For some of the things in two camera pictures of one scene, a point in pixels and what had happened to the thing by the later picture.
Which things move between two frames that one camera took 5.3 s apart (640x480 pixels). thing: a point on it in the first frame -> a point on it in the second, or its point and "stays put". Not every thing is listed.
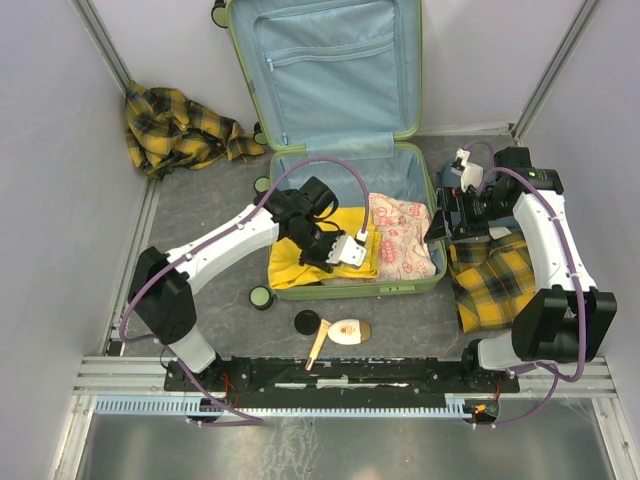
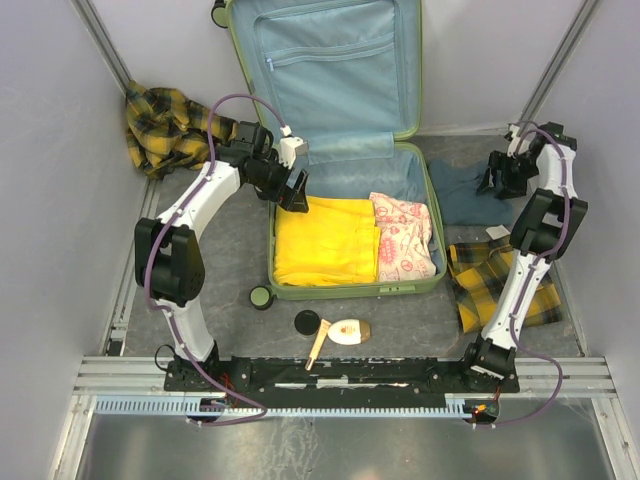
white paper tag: (498, 232) stays put
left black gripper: (320, 261) -> (295, 199)
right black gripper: (454, 200) -> (510, 189)
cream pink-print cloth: (403, 231) stays put
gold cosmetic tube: (319, 342) stays put
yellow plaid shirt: (490, 280) stays put
